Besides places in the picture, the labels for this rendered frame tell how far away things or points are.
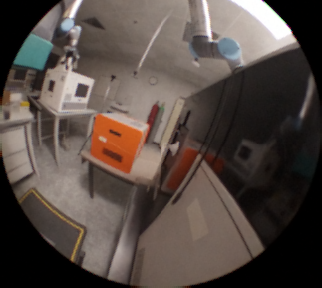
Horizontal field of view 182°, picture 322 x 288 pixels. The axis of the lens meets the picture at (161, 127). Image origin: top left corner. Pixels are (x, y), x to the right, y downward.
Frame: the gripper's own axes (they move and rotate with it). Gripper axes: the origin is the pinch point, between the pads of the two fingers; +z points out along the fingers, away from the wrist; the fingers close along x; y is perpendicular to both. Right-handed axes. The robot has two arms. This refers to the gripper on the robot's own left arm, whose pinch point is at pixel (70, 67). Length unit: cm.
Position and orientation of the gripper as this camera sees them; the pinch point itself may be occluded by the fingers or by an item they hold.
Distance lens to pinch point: 96.3
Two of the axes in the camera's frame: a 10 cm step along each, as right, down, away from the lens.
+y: 1.7, -5.1, 8.4
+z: -2.0, 8.2, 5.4
